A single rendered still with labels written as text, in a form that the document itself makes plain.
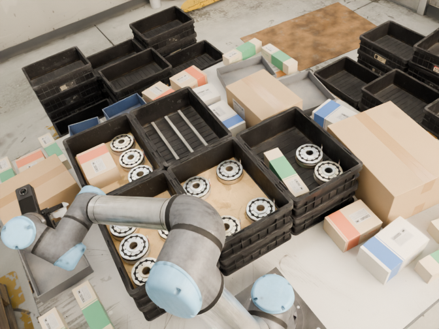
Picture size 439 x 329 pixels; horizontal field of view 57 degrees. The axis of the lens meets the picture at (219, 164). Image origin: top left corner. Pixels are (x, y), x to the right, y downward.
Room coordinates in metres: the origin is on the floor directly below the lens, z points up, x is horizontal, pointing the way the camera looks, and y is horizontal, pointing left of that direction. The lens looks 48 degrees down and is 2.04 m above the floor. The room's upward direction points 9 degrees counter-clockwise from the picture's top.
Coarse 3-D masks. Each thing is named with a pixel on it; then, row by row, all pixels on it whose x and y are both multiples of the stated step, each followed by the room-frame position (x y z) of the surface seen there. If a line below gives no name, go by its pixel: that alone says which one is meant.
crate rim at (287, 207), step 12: (216, 144) 1.11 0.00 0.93; (240, 144) 1.09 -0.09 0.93; (192, 156) 1.07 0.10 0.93; (252, 156) 1.02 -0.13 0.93; (168, 168) 1.02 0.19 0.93; (264, 168) 0.95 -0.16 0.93; (288, 204) 0.77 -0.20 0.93; (276, 216) 0.75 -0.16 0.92; (252, 228) 0.71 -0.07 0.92; (228, 240) 0.68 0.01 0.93
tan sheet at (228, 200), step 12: (216, 168) 1.07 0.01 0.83; (216, 180) 1.01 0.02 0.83; (240, 180) 0.99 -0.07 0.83; (252, 180) 0.98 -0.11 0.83; (216, 192) 0.96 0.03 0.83; (228, 192) 0.95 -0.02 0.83; (240, 192) 0.94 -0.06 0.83; (252, 192) 0.93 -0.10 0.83; (216, 204) 0.90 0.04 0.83; (228, 204) 0.89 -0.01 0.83; (240, 204) 0.88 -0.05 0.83; (240, 216) 0.83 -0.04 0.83
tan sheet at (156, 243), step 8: (168, 192) 0.99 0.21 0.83; (144, 232) 0.83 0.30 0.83; (152, 232) 0.82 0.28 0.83; (112, 240) 0.82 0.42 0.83; (152, 240) 0.79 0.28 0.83; (160, 240) 0.78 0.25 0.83; (152, 248) 0.76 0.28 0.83; (160, 248) 0.75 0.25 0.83; (120, 256) 0.75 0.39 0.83; (152, 256) 0.73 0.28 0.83; (128, 264) 0.71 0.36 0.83; (128, 272) 0.68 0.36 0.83
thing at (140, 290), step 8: (152, 176) 1.00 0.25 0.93; (168, 176) 0.99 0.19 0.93; (136, 184) 0.97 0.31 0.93; (120, 192) 0.95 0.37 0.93; (176, 192) 0.91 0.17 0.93; (104, 232) 0.79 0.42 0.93; (112, 248) 0.72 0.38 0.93; (112, 256) 0.69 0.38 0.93; (120, 264) 0.66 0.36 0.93; (120, 272) 0.63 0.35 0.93; (128, 288) 0.57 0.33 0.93; (136, 288) 0.57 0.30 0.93; (144, 288) 0.56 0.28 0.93; (136, 296) 0.55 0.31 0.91
